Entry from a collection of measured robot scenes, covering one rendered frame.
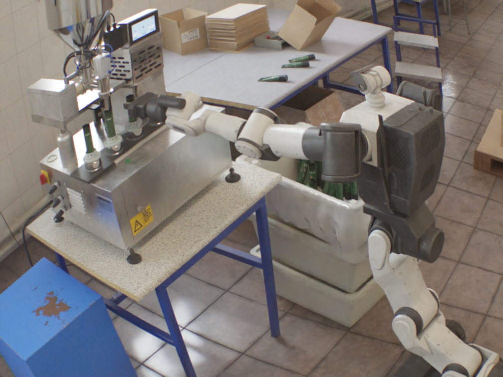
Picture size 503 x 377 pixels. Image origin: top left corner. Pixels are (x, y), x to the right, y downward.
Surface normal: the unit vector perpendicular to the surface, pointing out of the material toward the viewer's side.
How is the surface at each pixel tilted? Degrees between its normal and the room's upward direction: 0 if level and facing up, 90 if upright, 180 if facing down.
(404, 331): 90
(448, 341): 22
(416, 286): 53
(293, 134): 34
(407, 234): 90
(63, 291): 0
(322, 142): 70
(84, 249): 0
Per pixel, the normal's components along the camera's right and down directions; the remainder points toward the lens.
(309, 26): -0.58, 0.49
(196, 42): 0.53, 0.40
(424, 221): 0.38, -0.43
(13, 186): 0.81, 0.24
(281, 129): -0.58, -0.51
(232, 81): -0.11, -0.84
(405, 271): 0.50, -0.26
